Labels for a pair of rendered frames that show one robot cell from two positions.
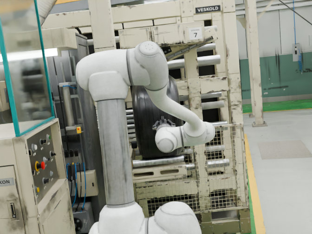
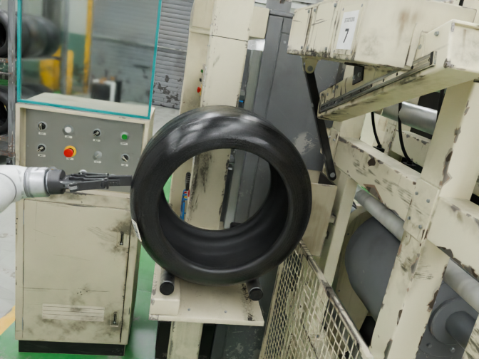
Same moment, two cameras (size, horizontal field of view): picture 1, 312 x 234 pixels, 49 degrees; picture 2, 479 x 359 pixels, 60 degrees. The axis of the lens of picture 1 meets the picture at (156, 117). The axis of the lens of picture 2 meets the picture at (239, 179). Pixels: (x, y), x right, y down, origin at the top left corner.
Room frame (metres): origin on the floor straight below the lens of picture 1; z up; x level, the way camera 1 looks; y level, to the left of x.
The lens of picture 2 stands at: (2.13, -1.28, 1.62)
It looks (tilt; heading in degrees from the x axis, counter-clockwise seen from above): 17 degrees down; 79
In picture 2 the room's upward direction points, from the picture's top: 10 degrees clockwise
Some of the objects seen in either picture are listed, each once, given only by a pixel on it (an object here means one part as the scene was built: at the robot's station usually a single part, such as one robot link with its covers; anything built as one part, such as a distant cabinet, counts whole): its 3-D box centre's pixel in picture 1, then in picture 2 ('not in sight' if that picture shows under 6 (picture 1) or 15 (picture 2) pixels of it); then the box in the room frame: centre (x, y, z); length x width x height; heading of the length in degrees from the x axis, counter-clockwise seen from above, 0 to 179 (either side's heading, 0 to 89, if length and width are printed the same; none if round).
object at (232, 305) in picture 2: (158, 170); (204, 288); (2.31, 0.02, 0.80); 0.37 x 0.36 x 0.02; 0
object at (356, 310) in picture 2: not in sight; (361, 287); (3.14, 0.42, 0.61); 0.33 x 0.06 x 0.86; 0
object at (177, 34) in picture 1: (161, 37); (357, 36); (2.61, -0.11, 1.71); 0.61 x 0.25 x 0.15; 90
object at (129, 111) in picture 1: (126, 127); (304, 211); (2.69, 0.24, 1.05); 0.20 x 0.15 x 0.30; 90
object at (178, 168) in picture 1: (158, 170); (166, 276); (2.17, 0.02, 0.83); 0.36 x 0.09 x 0.06; 90
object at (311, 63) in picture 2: not in sight; (308, 65); (2.57, 0.16, 1.61); 0.06 x 0.06 x 0.05; 0
